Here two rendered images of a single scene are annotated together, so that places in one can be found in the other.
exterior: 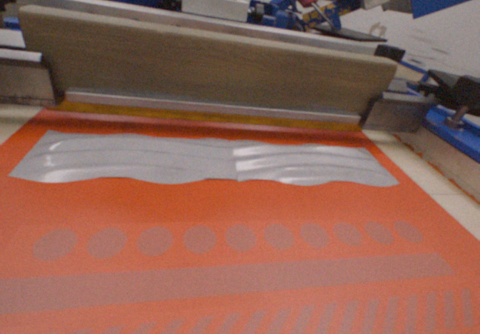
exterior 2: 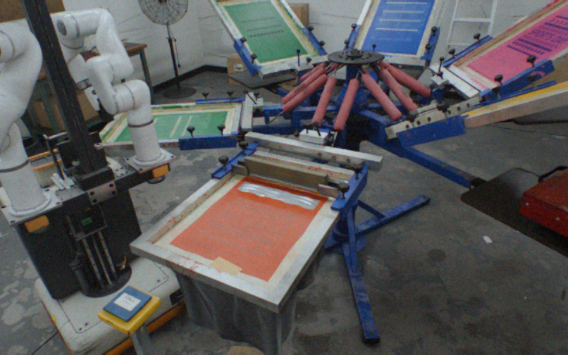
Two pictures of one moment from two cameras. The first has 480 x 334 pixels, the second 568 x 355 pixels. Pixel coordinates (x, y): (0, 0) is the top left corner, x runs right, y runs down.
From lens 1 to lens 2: 1.40 m
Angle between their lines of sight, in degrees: 39
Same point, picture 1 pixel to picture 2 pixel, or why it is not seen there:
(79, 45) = (252, 165)
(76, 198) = (244, 194)
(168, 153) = (263, 190)
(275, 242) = (268, 208)
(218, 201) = (266, 201)
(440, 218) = (309, 217)
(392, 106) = (325, 189)
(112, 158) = (253, 189)
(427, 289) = (285, 220)
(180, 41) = (270, 165)
